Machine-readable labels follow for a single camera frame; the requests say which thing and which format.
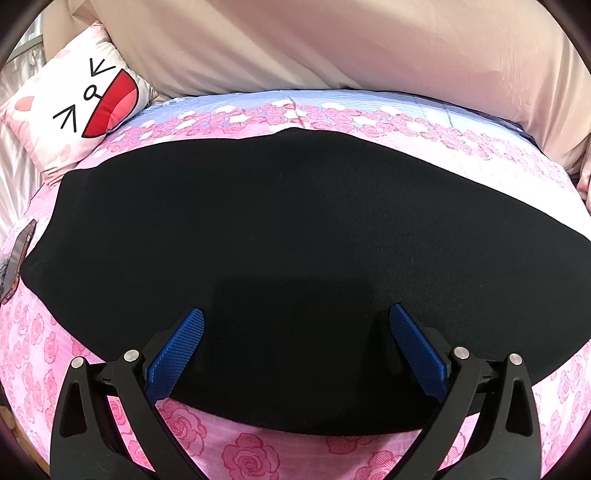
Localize pink satin cloth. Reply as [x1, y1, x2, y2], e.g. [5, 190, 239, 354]
[0, 41, 61, 259]

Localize cartoon face pillow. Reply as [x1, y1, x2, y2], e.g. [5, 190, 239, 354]
[0, 21, 160, 188]

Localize black pants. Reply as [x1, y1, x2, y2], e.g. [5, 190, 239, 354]
[18, 127, 581, 437]

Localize beige duvet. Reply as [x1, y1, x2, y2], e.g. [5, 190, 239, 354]
[41, 0, 591, 177]

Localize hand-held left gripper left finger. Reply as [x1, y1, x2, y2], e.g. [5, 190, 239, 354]
[50, 307, 206, 480]

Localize pink floral bedsheet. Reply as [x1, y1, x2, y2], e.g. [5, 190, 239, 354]
[0, 90, 591, 480]

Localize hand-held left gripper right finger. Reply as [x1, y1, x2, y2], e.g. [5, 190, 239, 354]
[388, 304, 544, 480]

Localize phone in pink case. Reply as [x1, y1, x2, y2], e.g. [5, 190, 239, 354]
[0, 219, 38, 304]

